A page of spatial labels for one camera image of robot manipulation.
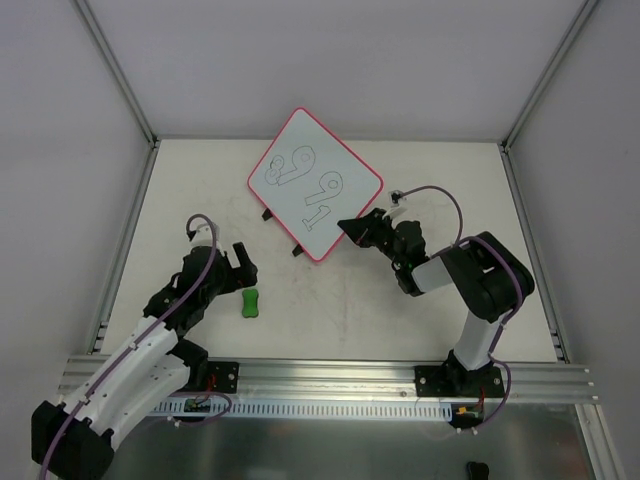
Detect green bone-shaped eraser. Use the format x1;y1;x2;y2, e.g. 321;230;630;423
241;288;259;318

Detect pink framed whiteboard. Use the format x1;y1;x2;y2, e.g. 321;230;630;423
247;107;384;262

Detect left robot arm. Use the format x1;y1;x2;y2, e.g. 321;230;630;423
31;242;258;479

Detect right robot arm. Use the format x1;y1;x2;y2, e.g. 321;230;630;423
337;208;535;398

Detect black whiteboard stand foot lower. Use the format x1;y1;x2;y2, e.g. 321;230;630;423
292;244;304;257

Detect black object at bottom edge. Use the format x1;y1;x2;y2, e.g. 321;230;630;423
466;462;490;480

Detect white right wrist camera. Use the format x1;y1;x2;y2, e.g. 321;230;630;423
384;190;407;219

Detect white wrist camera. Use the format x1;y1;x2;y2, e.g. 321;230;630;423
190;224;219;248
384;190;407;219

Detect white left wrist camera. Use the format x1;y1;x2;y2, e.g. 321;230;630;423
190;224;219;248

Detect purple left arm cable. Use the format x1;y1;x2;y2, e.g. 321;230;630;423
39;213;234;479

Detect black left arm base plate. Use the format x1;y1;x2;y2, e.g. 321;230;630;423
206;361;240;395

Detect aluminium mounting rail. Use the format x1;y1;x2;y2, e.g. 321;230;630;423
57;354;600;404

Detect white slotted cable duct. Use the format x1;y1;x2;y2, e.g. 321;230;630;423
150;397;453;423

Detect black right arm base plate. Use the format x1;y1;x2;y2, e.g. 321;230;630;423
414;365;506;399

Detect right aluminium frame post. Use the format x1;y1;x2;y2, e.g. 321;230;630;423
500;0;601;150

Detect aluminium frame post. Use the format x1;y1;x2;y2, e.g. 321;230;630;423
74;0;160;147
500;0;601;150

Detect left aluminium frame post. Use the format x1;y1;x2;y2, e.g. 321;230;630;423
74;0;160;147

